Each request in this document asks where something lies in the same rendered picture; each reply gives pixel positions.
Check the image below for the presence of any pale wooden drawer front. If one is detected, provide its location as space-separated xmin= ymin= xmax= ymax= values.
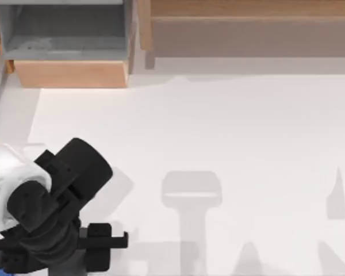
xmin=13 ymin=59 xmax=130 ymax=89

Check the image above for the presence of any wooden open shelf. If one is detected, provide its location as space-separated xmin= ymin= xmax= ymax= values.
xmin=140 ymin=0 xmax=345 ymax=70

